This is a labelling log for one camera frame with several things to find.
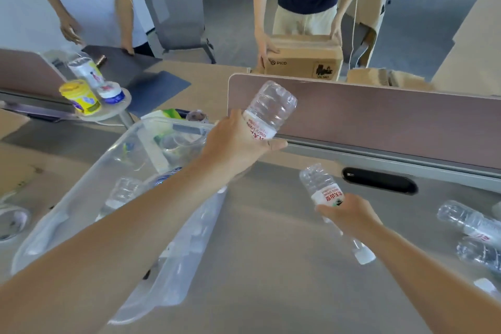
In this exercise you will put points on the person's left hand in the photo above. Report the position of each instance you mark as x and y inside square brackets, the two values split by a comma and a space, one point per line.
[231, 149]

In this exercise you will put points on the person's right hand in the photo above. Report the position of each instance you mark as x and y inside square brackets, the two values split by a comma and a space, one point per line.
[352, 218]

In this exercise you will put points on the pile of clear water bottles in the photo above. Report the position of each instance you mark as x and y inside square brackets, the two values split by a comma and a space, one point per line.
[469, 222]
[121, 192]

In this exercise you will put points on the clear plastic storage bin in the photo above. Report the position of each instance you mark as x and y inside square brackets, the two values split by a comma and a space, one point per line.
[78, 196]

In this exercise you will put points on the person's left forearm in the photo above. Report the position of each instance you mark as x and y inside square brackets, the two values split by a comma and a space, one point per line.
[98, 267]

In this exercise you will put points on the person's right forearm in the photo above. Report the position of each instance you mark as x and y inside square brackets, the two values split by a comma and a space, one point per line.
[430, 298]

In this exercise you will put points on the beige desk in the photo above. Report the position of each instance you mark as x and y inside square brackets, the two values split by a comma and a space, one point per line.
[282, 267]

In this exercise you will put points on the brown desk divider panel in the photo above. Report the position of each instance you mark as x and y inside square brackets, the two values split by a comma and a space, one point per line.
[391, 122]
[23, 71]

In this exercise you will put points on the brown cardboard box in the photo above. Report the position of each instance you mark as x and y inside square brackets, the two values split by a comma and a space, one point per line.
[11, 122]
[297, 59]

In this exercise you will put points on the white label drink bottle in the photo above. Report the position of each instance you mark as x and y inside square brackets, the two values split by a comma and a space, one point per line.
[88, 73]

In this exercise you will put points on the clear plastic cup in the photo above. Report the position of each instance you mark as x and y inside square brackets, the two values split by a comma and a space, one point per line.
[180, 145]

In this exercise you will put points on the blue folder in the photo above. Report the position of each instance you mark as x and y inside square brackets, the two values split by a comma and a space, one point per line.
[160, 91]

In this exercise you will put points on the white jar blue lid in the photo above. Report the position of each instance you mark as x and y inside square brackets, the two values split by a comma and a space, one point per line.
[111, 93]

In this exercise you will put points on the grey office chair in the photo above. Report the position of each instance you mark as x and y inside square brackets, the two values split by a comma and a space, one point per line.
[176, 12]

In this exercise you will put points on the yellow plastic jar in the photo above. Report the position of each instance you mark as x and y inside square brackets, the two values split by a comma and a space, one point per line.
[80, 98]

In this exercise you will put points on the beige wooden cabinet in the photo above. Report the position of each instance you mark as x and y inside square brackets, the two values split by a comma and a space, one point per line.
[477, 51]

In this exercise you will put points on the white tape roll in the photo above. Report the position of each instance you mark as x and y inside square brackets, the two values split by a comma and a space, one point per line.
[25, 224]

